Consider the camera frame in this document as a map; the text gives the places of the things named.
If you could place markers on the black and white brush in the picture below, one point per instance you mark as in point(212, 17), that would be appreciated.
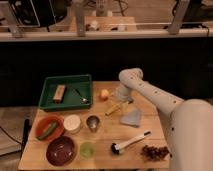
point(117, 147)

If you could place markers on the green cucumber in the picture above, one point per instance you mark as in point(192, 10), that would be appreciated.
point(48, 131)

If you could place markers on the wooden block brush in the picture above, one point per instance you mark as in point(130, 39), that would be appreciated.
point(59, 93)

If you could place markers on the orange bowl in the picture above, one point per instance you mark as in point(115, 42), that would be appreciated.
point(45, 123)

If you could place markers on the dark purple bowl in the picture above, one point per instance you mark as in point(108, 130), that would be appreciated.
point(61, 151)

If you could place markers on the green plastic cup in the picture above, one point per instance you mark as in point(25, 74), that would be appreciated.
point(87, 150)

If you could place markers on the grey folded cloth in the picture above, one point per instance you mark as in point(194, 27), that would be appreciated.
point(132, 118)

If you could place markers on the small metal cup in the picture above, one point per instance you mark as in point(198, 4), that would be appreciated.
point(93, 123)

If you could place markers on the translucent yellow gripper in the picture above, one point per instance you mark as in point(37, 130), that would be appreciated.
point(123, 106)

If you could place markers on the white rail beam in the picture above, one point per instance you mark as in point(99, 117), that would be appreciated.
point(141, 34)

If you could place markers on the black speaker box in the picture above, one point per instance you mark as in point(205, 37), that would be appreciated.
point(41, 13)

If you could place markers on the brown dried grape bunch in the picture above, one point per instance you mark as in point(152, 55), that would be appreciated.
point(153, 153)

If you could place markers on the blue sponge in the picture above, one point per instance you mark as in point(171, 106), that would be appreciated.
point(130, 100)

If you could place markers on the white round container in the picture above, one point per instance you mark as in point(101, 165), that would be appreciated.
point(72, 123)

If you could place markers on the orange round fruit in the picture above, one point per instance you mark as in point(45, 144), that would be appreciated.
point(104, 94)

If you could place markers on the wooden board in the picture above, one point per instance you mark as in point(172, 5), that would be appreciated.
point(111, 131)

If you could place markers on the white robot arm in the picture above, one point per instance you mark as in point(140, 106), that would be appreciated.
point(191, 137)

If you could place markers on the yellow banana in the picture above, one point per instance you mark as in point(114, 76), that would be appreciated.
point(112, 109)

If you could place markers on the green plastic tray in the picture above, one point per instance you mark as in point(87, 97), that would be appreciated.
point(71, 100)

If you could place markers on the metal spoon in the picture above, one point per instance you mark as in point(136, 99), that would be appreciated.
point(84, 100)

